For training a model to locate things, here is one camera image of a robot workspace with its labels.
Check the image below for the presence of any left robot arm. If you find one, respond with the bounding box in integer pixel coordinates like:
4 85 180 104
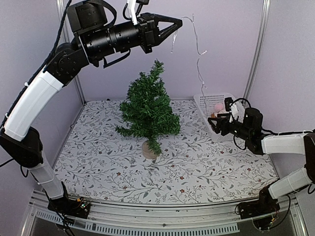
0 0 183 213

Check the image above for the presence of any clear led light string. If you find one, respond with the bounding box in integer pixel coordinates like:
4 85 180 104
169 13 215 116

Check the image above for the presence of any aluminium frame post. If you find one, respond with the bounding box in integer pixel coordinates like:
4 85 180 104
56 0 86 105
243 0 271 99

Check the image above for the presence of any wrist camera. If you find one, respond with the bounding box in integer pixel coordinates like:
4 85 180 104
136 0 149 5
224 97 233 112

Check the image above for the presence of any right aluminium frame post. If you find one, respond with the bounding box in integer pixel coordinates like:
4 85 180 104
243 0 271 99

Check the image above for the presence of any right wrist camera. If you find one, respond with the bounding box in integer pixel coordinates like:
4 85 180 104
224 97 233 112

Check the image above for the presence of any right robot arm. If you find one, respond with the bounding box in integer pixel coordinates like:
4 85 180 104
208 108 315 218

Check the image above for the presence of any left aluminium frame post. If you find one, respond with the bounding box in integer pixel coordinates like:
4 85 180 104
56 0 86 105

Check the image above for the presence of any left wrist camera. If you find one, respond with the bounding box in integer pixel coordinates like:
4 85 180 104
136 0 149 5

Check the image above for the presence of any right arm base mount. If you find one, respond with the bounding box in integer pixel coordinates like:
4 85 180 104
234 200 280 231

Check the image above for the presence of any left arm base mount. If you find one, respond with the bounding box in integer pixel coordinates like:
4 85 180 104
48 197 91 219

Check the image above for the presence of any pink pompom ornament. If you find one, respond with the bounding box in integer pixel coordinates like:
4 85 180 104
214 103 225 113

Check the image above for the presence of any white plastic basket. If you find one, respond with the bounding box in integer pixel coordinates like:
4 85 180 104
193 92 236 143

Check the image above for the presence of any front aluminium rail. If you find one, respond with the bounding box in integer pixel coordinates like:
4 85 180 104
21 191 308 236

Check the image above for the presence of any small green christmas tree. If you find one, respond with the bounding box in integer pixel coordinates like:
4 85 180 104
116 60 181 156

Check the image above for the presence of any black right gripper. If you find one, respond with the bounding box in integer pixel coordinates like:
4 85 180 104
209 113 252 141

